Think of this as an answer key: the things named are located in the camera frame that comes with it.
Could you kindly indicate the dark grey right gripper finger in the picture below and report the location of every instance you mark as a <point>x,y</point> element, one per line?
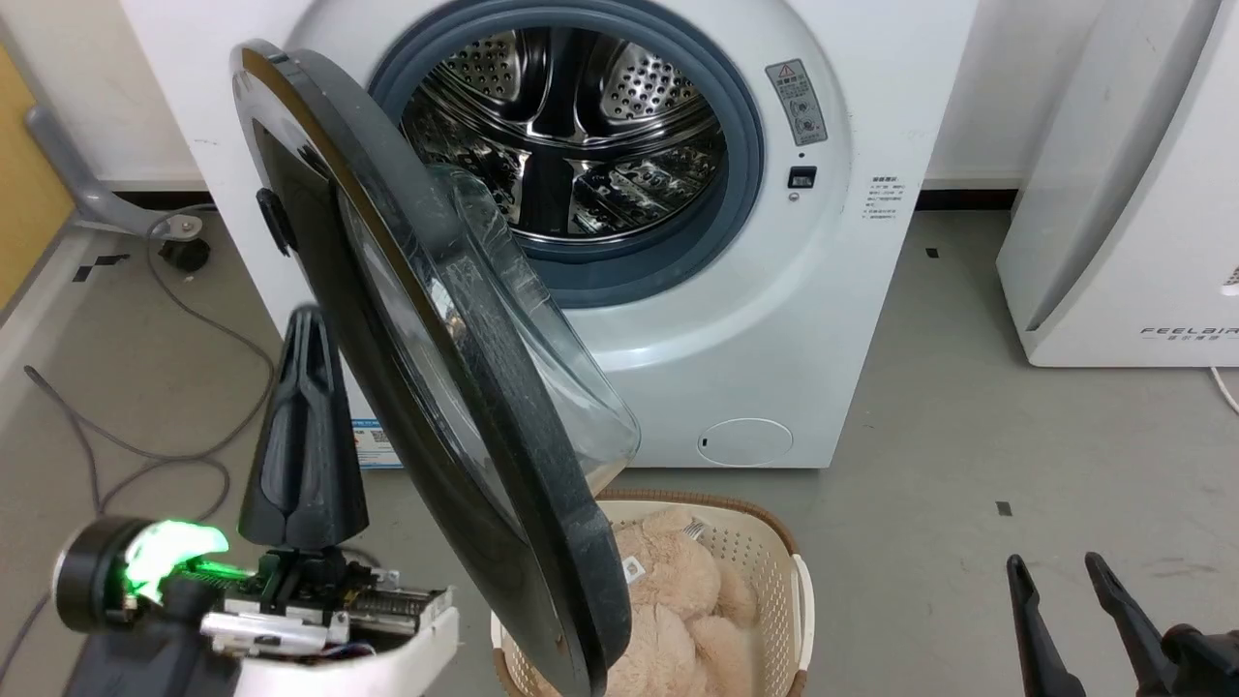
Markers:
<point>1041,649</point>
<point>1133,620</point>

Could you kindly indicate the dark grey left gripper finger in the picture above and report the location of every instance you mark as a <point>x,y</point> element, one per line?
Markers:
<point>324,465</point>
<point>271,465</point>

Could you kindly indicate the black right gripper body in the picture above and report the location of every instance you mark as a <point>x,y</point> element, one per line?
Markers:
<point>1210,668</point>

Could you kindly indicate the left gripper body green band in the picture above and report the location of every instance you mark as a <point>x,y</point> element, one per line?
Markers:
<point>290,600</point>

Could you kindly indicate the black round glass washer door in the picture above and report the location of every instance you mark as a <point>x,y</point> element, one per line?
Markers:
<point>465,387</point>

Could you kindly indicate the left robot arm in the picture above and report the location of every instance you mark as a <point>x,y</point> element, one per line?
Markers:
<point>145,668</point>

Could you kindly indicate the white front-load washing machine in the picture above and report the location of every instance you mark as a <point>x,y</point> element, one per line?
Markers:
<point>823,290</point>

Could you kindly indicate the grey rubber door gasket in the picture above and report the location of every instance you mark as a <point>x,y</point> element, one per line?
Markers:
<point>741,145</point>

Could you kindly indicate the black door latch socket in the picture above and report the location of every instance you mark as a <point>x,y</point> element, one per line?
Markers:
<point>802,177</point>

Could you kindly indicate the blue and white label sticker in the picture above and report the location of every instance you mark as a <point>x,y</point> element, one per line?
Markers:
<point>373,447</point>

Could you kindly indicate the black round desk foot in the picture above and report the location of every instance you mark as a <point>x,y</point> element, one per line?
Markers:
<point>184,255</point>

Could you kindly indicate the cream plastic laundry basket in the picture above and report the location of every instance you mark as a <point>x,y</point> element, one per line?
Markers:
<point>774,581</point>

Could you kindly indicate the white plush toy tag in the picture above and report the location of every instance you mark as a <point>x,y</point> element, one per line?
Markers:
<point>634,570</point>

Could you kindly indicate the grey metal desk leg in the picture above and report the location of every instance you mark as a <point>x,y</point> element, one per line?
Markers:
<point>87,194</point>

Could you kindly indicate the oval white filter cover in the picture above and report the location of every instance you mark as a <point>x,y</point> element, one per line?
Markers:
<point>745,442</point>

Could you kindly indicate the beige plush toy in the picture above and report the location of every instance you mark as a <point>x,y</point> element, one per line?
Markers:
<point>668,581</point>

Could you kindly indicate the yellow wooden panel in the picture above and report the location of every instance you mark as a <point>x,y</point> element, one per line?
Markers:
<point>24,194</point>

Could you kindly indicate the white air purifier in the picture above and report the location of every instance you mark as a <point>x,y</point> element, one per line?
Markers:
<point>1142,194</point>

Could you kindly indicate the perforated steel washer drum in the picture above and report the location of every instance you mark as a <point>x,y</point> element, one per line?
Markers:
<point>581,116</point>

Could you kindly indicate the small printed text label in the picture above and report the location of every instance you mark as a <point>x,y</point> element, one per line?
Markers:
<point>883,198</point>

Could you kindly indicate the grey warning sticker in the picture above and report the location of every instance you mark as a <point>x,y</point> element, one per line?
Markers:
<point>797,102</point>

